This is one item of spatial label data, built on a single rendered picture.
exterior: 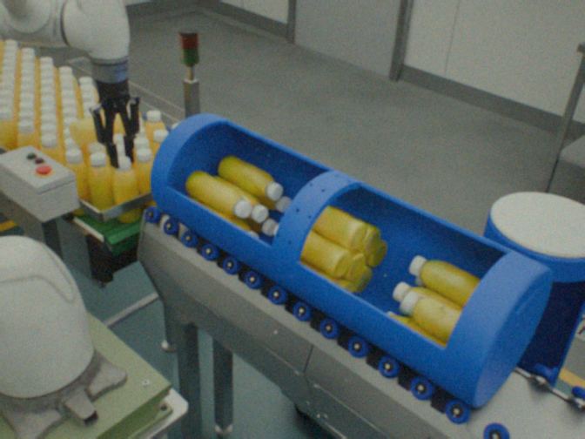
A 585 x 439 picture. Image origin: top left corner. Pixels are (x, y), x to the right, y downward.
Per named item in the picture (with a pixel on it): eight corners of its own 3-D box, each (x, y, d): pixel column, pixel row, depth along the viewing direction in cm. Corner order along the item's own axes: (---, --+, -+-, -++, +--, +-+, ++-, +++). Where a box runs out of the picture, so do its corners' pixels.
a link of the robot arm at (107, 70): (137, 54, 149) (139, 78, 152) (113, 44, 154) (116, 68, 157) (103, 63, 143) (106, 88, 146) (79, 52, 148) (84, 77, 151)
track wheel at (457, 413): (473, 408, 113) (476, 407, 115) (451, 393, 116) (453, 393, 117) (461, 429, 114) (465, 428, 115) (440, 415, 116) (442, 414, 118)
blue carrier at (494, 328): (460, 439, 113) (493, 324, 96) (155, 234, 160) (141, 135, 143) (531, 350, 130) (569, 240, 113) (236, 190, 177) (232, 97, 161)
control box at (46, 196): (43, 223, 153) (35, 186, 147) (0, 192, 163) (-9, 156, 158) (80, 207, 159) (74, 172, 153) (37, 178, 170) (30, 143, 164)
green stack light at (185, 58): (188, 66, 199) (187, 51, 196) (175, 61, 202) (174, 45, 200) (204, 62, 203) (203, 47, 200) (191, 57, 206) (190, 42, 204)
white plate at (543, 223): (469, 201, 162) (468, 205, 163) (541, 264, 141) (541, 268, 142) (557, 185, 171) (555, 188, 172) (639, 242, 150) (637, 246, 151)
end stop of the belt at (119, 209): (104, 222, 163) (103, 212, 161) (102, 221, 163) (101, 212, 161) (219, 170, 188) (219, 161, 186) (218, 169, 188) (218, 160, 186)
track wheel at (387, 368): (402, 362, 121) (406, 362, 123) (383, 350, 124) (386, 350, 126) (392, 382, 122) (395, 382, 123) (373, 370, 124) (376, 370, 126)
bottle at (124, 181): (145, 212, 176) (139, 160, 167) (136, 225, 171) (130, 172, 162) (123, 208, 177) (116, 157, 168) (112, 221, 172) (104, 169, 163)
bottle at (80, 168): (65, 209, 176) (55, 157, 167) (86, 200, 180) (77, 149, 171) (79, 219, 172) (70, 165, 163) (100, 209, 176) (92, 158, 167)
